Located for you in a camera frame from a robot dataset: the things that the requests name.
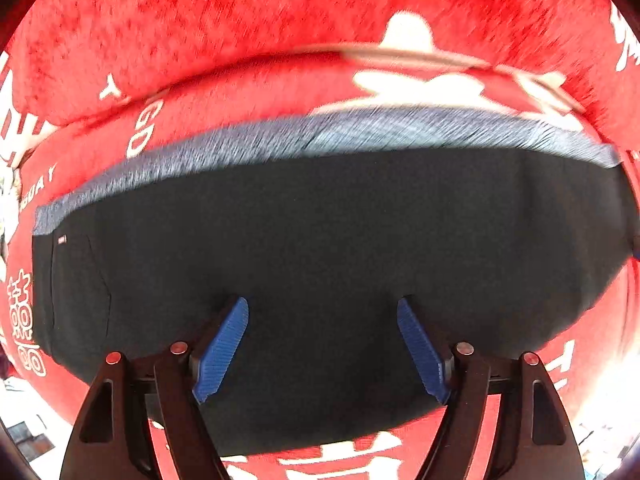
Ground black pants with grey waistband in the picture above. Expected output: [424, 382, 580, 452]
[32, 110, 640, 458]

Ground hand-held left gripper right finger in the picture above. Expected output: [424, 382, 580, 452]
[396, 296, 586, 480]

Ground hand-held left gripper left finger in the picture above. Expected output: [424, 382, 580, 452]
[59, 296, 250, 480]

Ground red printed blanket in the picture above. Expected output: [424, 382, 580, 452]
[0, 0, 640, 480]

